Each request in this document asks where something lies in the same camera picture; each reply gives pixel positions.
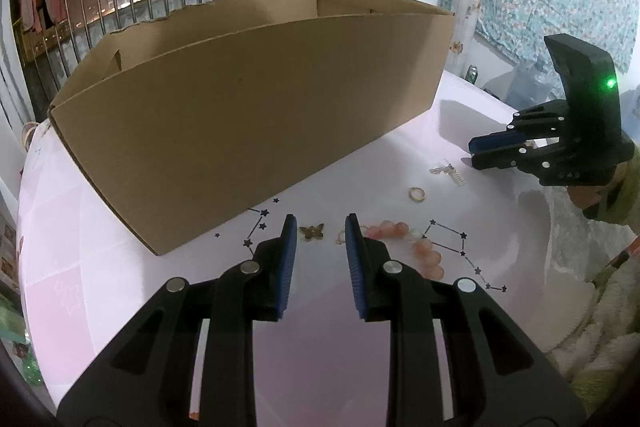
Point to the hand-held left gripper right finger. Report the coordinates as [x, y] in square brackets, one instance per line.
[352, 257]

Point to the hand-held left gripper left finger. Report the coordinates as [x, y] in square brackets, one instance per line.
[288, 257]

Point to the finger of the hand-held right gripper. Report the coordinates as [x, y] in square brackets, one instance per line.
[500, 159]
[495, 141]

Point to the gold butterfly pendant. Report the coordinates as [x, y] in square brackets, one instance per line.
[311, 232]

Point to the silver hair clip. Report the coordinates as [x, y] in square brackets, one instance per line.
[452, 177]

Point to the large brown cardboard box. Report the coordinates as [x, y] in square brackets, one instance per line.
[225, 117]

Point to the person's right forearm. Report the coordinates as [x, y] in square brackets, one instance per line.
[625, 207]

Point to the person's right hand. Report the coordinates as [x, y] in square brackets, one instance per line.
[587, 196]

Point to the thin gold hoop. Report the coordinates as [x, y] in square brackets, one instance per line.
[340, 241]

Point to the green drink can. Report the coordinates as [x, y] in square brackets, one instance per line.
[472, 74]

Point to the printed white panel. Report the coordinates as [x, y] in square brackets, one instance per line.
[467, 7]

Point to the fluffy white green robe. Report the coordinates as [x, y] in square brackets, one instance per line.
[610, 317]

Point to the white curtain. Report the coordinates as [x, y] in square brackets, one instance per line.
[10, 82]

